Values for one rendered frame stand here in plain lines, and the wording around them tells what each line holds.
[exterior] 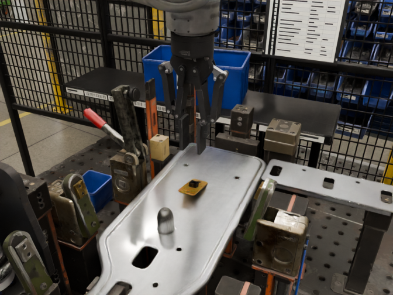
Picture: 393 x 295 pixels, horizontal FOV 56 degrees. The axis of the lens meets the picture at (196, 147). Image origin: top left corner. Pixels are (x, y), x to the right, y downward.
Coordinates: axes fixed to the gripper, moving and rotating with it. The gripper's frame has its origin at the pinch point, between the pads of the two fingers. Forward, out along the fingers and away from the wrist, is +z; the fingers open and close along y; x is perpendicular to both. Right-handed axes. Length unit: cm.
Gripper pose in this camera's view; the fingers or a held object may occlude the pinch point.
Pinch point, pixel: (192, 134)
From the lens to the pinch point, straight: 73.9
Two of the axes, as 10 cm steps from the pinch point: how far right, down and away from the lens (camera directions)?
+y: 9.1, 2.1, -3.5
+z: 0.0, 8.6, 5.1
